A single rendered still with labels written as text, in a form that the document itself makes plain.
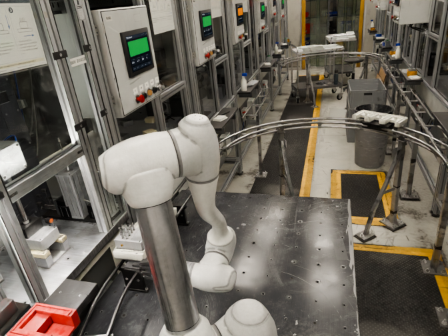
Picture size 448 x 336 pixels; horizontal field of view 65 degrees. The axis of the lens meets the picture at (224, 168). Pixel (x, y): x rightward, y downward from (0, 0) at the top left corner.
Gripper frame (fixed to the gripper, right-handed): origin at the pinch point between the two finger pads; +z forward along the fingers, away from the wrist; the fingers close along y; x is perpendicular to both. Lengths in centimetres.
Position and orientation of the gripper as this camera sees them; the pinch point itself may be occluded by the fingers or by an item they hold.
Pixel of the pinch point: (133, 267)
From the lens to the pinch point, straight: 148.9
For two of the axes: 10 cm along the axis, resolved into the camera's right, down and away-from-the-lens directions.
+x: -2.7, 4.4, -8.6
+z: -9.6, -0.3, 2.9
